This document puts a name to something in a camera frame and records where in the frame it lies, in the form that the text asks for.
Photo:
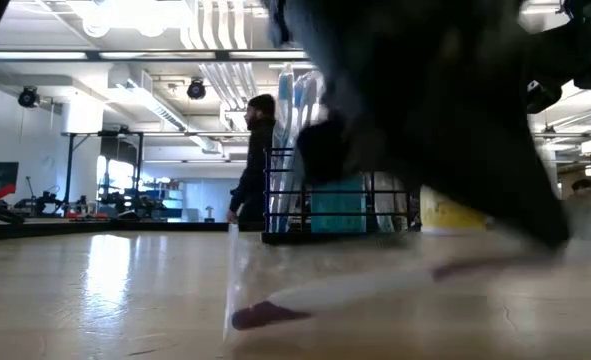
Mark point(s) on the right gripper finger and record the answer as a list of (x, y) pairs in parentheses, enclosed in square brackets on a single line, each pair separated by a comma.
[(465, 175), (530, 160)]

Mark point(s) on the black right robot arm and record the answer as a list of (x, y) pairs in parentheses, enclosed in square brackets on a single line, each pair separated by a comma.
[(590, 45)]

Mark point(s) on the Lysol wipes canister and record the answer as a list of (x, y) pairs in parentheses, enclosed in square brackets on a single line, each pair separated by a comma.
[(445, 215)]

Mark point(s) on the person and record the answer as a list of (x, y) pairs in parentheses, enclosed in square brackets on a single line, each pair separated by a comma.
[(582, 186), (255, 165)]

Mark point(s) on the black ceiling spotlight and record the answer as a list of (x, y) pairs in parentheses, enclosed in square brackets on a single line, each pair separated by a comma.
[(196, 90), (27, 97)]

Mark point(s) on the white rectangular duct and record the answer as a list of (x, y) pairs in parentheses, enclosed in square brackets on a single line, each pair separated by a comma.
[(145, 97)]

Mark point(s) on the black ceiling light rail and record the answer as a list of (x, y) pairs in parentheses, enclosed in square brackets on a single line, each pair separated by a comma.
[(92, 55)]

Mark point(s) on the black metal stand frame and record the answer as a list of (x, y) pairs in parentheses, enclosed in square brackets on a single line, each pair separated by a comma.
[(69, 170)]

